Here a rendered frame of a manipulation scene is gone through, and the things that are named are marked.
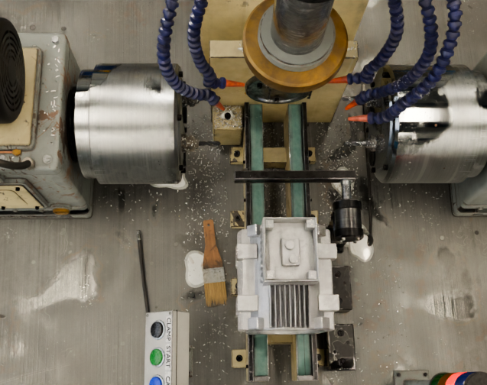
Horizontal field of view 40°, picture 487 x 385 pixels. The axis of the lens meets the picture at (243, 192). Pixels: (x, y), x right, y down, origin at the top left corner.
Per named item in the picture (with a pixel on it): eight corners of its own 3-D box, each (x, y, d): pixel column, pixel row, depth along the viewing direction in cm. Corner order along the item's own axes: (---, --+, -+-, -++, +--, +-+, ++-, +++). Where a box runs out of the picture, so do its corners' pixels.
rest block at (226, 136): (212, 122, 166) (212, 103, 154) (241, 122, 166) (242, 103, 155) (212, 145, 164) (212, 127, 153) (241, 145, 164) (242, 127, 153)
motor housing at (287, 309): (235, 241, 146) (238, 221, 127) (323, 241, 146) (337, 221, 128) (236, 335, 140) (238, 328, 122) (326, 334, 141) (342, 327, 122)
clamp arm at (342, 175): (352, 171, 142) (233, 171, 142) (355, 166, 140) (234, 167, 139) (354, 187, 141) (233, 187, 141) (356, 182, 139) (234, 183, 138)
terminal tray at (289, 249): (259, 225, 131) (261, 217, 124) (313, 225, 131) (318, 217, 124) (260, 286, 128) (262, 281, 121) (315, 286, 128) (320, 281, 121)
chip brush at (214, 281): (197, 221, 159) (197, 220, 158) (218, 219, 159) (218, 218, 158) (206, 308, 153) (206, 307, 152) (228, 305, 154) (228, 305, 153)
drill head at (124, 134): (42, 94, 154) (10, 40, 130) (201, 94, 155) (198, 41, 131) (34, 198, 147) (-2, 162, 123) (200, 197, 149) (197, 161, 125)
